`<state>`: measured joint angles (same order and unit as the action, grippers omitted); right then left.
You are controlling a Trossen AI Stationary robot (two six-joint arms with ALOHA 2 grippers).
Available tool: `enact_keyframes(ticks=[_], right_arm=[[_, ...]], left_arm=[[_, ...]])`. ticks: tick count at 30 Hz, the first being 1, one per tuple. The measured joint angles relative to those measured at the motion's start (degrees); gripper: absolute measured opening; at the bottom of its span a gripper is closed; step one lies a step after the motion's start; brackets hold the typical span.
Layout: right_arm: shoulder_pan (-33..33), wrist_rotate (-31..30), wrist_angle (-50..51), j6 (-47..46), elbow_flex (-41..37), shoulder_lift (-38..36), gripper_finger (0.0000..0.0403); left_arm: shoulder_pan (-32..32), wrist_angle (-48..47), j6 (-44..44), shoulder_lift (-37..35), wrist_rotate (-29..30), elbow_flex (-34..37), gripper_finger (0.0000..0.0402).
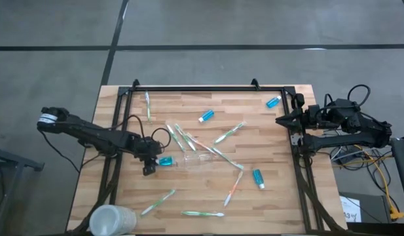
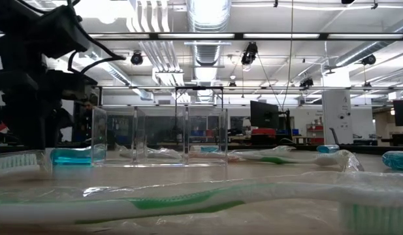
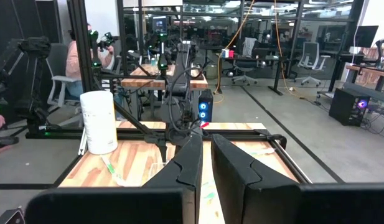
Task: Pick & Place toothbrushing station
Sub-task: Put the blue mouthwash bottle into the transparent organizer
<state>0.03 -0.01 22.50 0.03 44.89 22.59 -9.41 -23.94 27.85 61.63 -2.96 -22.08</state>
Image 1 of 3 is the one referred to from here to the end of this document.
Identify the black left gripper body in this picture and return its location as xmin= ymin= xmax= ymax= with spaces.
xmin=132 ymin=136 xmax=163 ymax=161

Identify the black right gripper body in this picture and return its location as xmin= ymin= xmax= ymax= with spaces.
xmin=301 ymin=104 xmax=330 ymax=130

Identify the blue mouthwash bottle white cap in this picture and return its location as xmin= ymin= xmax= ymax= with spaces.
xmin=252 ymin=168 xmax=266 ymax=190
xmin=265 ymin=95 xmax=283 ymax=109
xmin=198 ymin=109 xmax=215 ymax=123
xmin=157 ymin=156 xmax=175 ymax=167

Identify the clear acrylic organizer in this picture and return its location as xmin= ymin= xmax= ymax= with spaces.
xmin=174 ymin=151 xmax=219 ymax=170

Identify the grey metal mounting plate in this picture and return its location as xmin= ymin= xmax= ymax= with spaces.
xmin=289 ymin=132 xmax=303 ymax=147

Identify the black power adapter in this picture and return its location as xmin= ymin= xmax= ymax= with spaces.
xmin=334 ymin=152 xmax=355 ymax=165

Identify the white paper sheet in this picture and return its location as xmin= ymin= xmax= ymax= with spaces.
xmin=339 ymin=195 xmax=363 ymax=224

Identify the black floor case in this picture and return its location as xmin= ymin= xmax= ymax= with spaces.
xmin=338 ymin=191 xmax=394 ymax=224

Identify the grey metal stand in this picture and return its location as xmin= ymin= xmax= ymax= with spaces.
xmin=0 ymin=143 xmax=45 ymax=236

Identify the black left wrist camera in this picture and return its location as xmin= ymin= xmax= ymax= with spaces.
xmin=142 ymin=163 xmax=156 ymax=177

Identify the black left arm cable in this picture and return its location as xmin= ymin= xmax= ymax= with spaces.
xmin=111 ymin=113 xmax=172 ymax=151

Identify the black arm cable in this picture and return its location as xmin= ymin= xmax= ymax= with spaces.
xmin=322 ymin=83 xmax=373 ymax=111
xmin=111 ymin=113 xmax=172 ymax=151

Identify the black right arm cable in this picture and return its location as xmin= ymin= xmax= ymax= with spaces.
xmin=322 ymin=83 xmax=373 ymax=111

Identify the black aluminium table frame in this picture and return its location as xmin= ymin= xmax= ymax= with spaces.
xmin=65 ymin=84 xmax=352 ymax=236

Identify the yellow cable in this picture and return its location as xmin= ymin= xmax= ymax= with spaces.
xmin=332 ymin=144 xmax=404 ymax=221

